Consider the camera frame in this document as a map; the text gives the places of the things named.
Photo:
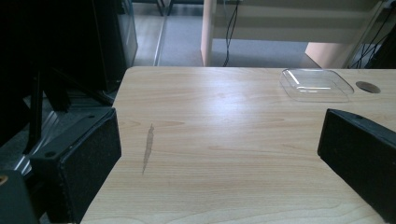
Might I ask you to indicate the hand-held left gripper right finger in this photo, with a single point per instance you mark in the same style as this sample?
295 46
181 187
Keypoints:
361 155

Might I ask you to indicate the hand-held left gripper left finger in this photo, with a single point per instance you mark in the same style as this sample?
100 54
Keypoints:
84 161

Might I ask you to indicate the black metal stand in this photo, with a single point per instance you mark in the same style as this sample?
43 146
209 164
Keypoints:
46 93

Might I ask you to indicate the clear plastic tray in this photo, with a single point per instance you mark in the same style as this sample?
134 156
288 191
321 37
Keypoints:
314 84

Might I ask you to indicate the dark cabinet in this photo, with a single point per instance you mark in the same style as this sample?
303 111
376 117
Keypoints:
77 40

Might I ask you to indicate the light wooden desk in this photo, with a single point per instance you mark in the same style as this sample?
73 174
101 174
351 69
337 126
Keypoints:
264 28

